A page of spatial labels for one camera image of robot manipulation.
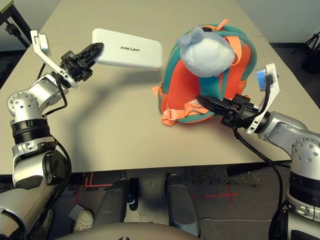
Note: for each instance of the black tripod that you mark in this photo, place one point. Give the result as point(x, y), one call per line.
point(311, 41)

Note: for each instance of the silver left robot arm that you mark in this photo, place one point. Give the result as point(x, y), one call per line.
point(22, 105)

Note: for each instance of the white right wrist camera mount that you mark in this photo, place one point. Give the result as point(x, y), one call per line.
point(272, 82)

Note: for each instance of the orange and teal backpack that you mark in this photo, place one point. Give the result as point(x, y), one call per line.
point(180, 100)

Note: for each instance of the black-framed wooden side table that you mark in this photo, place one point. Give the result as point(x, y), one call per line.
point(22, 32)

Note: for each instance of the black bin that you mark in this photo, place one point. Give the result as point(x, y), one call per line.
point(311, 63)

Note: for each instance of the grey right robot leg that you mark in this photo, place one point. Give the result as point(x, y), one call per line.
point(180, 200)

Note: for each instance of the grey robot leg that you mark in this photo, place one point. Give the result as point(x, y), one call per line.
point(180, 200)
point(112, 200)

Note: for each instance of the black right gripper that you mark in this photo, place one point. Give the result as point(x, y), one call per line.
point(240, 111)

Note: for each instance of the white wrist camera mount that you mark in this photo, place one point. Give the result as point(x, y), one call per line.
point(41, 41)
point(272, 82)

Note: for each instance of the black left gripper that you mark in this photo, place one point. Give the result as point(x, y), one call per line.
point(75, 66)

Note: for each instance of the white perforated clog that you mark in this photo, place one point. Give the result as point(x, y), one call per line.
point(83, 220)

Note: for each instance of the grey paper sheet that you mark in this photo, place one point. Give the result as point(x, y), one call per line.
point(73, 213)

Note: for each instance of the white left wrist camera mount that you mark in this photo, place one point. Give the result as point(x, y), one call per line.
point(41, 41)

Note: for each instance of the grey floor mat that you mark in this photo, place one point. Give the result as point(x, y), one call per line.
point(230, 230)

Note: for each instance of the grey robot torso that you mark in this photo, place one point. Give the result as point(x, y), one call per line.
point(125, 232)

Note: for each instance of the white power bank box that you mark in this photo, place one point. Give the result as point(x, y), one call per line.
point(130, 50)

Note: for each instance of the grey-blue plush pendant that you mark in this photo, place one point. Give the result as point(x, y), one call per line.
point(207, 57)

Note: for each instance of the black clamp with pole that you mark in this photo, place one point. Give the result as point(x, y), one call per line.
point(10, 28)

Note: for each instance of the grey left robot leg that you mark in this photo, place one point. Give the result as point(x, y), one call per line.
point(112, 200)

